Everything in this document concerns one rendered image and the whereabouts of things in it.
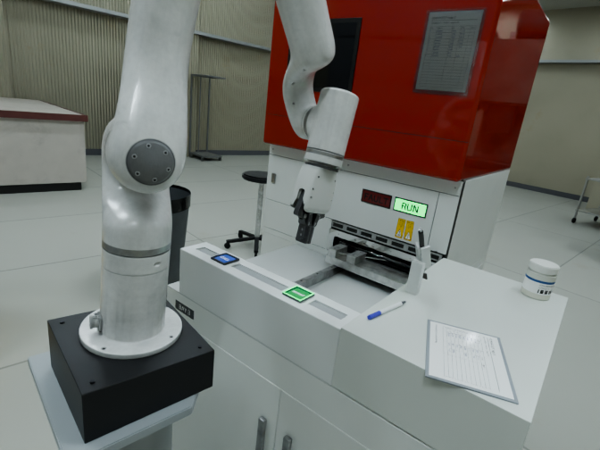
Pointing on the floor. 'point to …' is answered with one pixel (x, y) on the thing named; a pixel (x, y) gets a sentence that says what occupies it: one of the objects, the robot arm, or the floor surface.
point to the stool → (256, 210)
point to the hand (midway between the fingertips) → (304, 233)
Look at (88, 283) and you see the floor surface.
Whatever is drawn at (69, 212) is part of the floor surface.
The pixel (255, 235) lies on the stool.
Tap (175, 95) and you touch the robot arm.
